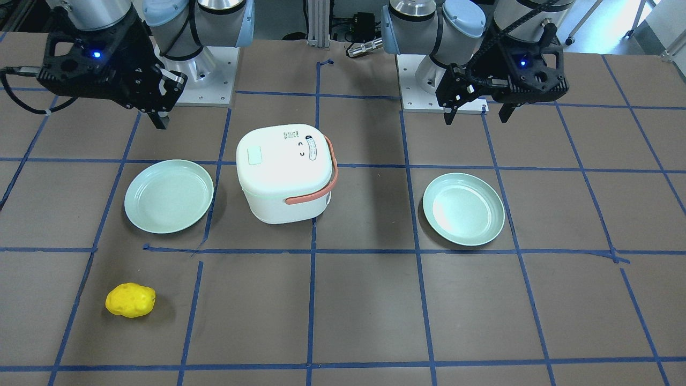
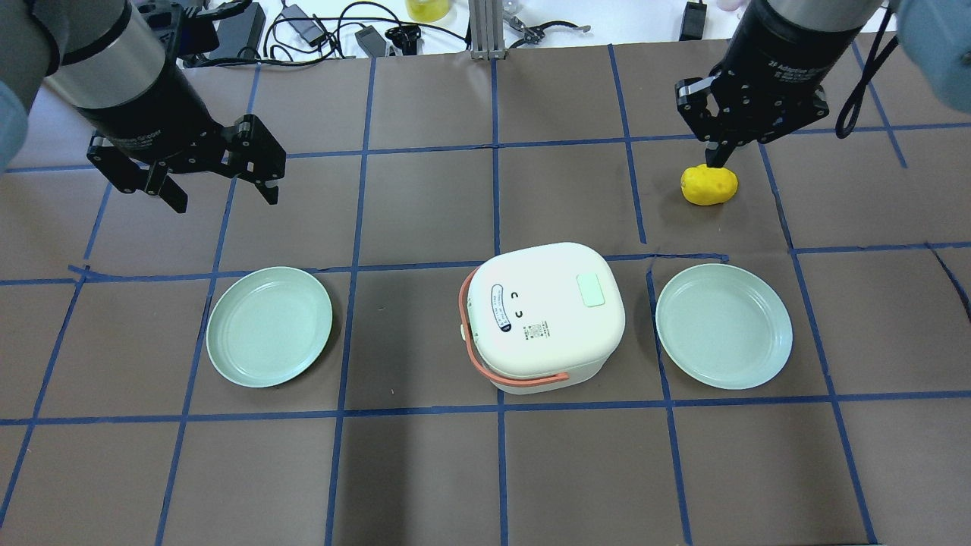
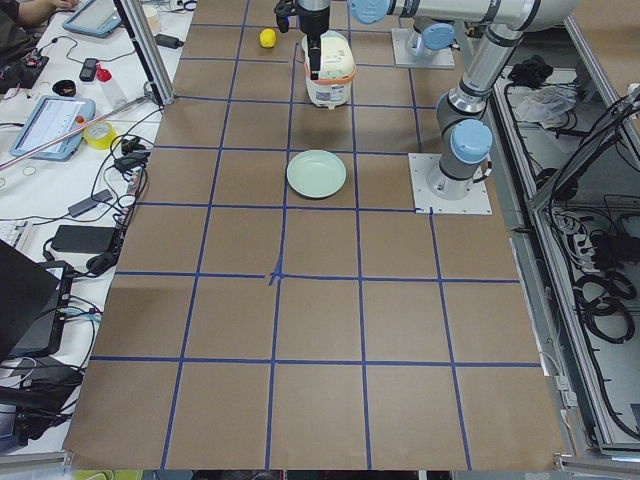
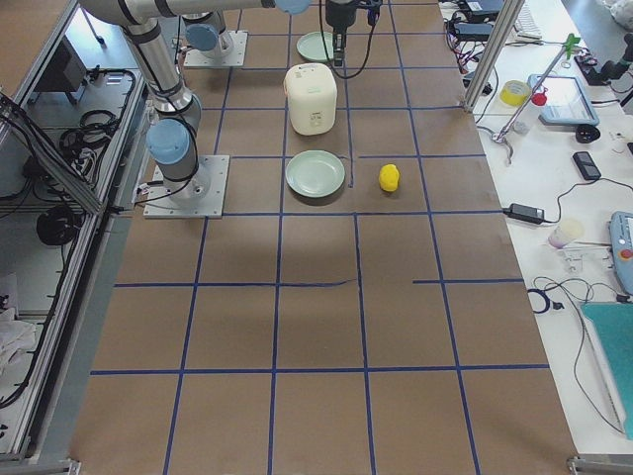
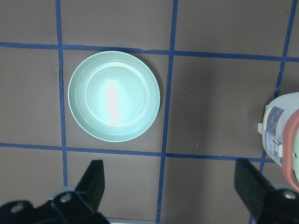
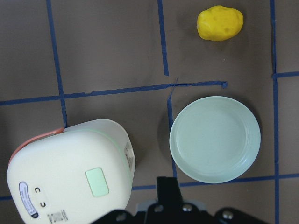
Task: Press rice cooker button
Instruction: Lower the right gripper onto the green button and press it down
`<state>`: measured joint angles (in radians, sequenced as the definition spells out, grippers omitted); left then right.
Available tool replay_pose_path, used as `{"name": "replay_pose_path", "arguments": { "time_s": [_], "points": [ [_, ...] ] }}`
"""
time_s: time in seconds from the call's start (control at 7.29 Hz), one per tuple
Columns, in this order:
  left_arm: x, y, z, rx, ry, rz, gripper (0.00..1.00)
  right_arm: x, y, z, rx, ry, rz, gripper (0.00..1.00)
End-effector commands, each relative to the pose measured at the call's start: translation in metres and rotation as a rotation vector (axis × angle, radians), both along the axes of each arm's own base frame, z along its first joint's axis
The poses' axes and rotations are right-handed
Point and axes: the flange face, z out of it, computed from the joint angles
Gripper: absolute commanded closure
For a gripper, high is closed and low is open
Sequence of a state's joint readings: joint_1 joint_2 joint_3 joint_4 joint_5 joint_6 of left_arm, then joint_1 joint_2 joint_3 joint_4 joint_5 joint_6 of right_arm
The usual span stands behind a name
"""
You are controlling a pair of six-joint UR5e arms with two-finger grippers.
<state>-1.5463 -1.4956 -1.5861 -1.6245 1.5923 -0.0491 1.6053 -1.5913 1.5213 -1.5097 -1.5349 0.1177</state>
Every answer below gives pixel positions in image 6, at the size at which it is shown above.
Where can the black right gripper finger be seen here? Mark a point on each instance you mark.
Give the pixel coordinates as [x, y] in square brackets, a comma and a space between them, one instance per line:
[148, 212]
[179, 211]

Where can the pale green plate right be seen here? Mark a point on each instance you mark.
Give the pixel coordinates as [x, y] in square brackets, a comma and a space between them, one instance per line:
[215, 139]

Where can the yellow toy potato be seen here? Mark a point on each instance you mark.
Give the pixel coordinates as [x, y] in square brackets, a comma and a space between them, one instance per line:
[219, 23]

